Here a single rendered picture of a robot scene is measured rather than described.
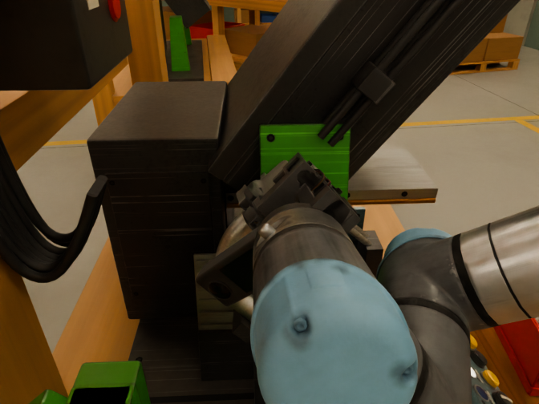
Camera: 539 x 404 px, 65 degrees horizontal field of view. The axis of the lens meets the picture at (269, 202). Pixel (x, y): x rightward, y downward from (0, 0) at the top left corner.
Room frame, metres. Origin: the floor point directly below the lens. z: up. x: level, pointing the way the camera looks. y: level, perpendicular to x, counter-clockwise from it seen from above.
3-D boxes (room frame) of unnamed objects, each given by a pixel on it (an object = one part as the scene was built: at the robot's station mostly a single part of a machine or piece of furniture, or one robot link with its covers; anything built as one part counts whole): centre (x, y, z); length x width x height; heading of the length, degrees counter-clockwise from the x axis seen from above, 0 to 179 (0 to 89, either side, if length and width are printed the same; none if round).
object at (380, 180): (0.67, -0.07, 1.11); 0.39 x 0.16 x 0.03; 93
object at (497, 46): (6.39, -2.86, 0.37); 1.20 x 0.80 x 0.74; 106
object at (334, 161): (0.51, -0.04, 1.17); 0.13 x 0.12 x 0.20; 3
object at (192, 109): (0.69, 0.16, 1.07); 0.30 x 0.18 x 0.34; 3
